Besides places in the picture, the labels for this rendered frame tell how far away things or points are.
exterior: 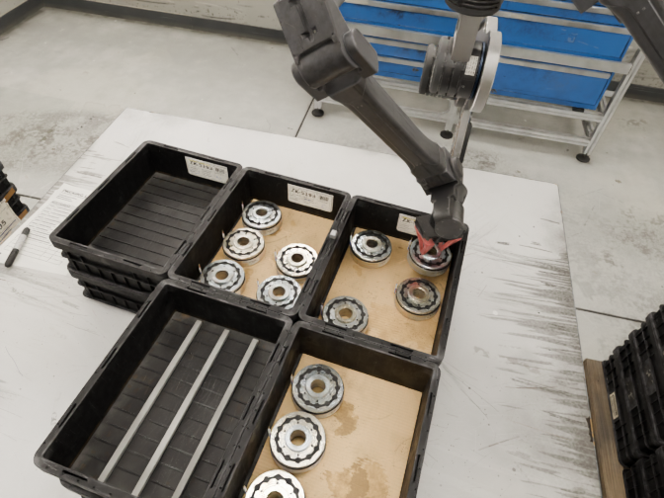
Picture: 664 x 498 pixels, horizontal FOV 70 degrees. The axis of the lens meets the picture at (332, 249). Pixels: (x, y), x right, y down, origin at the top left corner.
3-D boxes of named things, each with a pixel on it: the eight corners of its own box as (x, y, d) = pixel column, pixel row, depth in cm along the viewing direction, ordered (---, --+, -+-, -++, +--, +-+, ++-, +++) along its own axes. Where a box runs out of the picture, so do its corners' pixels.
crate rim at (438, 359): (352, 200, 123) (353, 193, 121) (467, 230, 118) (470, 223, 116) (295, 324, 98) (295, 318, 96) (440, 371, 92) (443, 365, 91)
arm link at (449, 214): (456, 152, 95) (416, 166, 100) (453, 189, 88) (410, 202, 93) (477, 195, 102) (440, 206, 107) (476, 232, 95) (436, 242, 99)
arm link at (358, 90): (352, 17, 65) (290, 51, 71) (353, 48, 63) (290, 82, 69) (465, 157, 98) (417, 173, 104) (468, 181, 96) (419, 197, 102)
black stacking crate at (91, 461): (175, 308, 110) (164, 279, 101) (294, 348, 105) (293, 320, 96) (57, 483, 85) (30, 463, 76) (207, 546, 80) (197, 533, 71)
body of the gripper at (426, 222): (465, 234, 109) (475, 211, 103) (426, 243, 106) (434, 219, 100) (452, 214, 113) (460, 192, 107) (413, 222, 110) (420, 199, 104)
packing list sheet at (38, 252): (58, 183, 151) (57, 181, 151) (125, 196, 149) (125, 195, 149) (-13, 259, 130) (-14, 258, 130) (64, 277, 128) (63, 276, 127)
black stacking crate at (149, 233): (155, 173, 140) (146, 140, 132) (248, 198, 135) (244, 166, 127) (65, 271, 115) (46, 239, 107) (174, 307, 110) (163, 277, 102)
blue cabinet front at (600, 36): (465, 88, 275) (496, -16, 233) (595, 109, 268) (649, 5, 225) (465, 91, 273) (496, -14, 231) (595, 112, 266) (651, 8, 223)
